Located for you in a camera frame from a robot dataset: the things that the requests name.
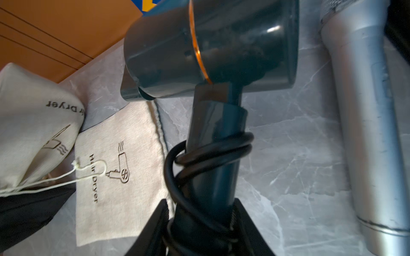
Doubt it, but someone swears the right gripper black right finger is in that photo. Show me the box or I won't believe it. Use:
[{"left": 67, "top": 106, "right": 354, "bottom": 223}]
[{"left": 232, "top": 198, "right": 275, "bottom": 256}]

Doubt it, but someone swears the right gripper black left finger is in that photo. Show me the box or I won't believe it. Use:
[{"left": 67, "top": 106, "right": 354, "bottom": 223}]
[{"left": 125, "top": 199, "right": 169, "bottom": 256}]

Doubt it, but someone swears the beige printed drawstring pouch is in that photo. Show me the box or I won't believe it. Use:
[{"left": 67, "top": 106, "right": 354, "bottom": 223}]
[{"left": 74, "top": 101, "right": 174, "bottom": 246}]

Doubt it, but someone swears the black drawstring pouch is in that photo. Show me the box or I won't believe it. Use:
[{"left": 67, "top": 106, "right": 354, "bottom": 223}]
[{"left": 1, "top": 187, "right": 75, "bottom": 253}]

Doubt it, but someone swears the black hair dryer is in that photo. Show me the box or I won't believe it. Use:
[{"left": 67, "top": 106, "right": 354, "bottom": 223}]
[{"left": 121, "top": 1, "right": 299, "bottom": 256}]

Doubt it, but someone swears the grey microphone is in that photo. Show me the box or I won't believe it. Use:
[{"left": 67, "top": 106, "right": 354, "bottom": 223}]
[{"left": 321, "top": 1, "right": 410, "bottom": 256}]

